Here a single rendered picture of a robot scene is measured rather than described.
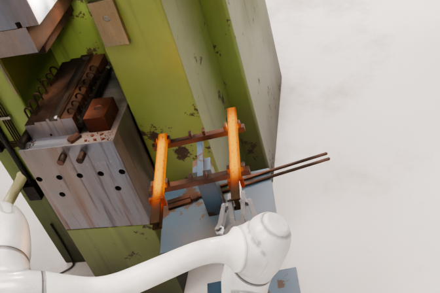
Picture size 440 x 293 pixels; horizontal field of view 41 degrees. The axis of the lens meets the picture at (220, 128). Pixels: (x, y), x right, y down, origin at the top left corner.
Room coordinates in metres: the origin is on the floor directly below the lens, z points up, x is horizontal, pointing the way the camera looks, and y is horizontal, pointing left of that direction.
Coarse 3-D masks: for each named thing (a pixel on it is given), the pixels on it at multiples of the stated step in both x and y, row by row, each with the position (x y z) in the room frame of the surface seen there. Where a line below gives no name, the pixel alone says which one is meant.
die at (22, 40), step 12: (60, 0) 2.03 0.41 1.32; (72, 0) 2.11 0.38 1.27; (48, 12) 1.93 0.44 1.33; (60, 12) 2.00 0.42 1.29; (48, 24) 1.90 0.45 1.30; (0, 36) 1.81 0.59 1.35; (12, 36) 1.79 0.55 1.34; (24, 36) 1.78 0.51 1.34; (36, 36) 1.80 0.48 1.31; (48, 36) 1.87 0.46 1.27; (0, 48) 1.81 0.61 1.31; (12, 48) 1.80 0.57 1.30; (24, 48) 1.79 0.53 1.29; (36, 48) 1.77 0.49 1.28
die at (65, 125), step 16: (64, 64) 2.21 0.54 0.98; (96, 64) 2.10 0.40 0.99; (64, 80) 2.06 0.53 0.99; (80, 80) 2.01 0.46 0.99; (48, 96) 1.99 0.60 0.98; (80, 96) 1.90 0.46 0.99; (32, 112) 1.91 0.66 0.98; (48, 112) 1.86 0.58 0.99; (64, 112) 1.82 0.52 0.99; (80, 112) 1.83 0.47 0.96; (32, 128) 1.83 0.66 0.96; (48, 128) 1.81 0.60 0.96; (64, 128) 1.79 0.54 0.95; (80, 128) 1.79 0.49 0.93
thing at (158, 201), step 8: (160, 136) 1.58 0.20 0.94; (160, 144) 1.53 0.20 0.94; (160, 152) 1.49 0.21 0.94; (160, 160) 1.45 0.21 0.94; (160, 168) 1.41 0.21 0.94; (160, 176) 1.38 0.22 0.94; (160, 184) 1.34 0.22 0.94; (160, 192) 1.31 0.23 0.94; (152, 200) 1.28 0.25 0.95; (160, 200) 1.27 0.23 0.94; (152, 208) 1.25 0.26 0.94; (160, 208) 1.26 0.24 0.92; (152, 216) 1.21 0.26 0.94; (160, 216) 1.23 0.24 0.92; (152, 224) 1.19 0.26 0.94; (160, 224) 1.20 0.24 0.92
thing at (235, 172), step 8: (232, 112) 1.58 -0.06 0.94; (232, 120) 1.54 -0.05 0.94; (232, 128) 1.50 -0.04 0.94; (232, 136) 1.46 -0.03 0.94; (232, 144) 1.42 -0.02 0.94; (232, 152) 1.38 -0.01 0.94; (232, 160) 1.35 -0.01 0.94; (232, 168) 1.31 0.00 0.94; (232, 176) 1.28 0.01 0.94; (240, 176) 1.28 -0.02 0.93; (232, 184) 1.23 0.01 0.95; (232, 192) 1.20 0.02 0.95; (232, 200) 1.17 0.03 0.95
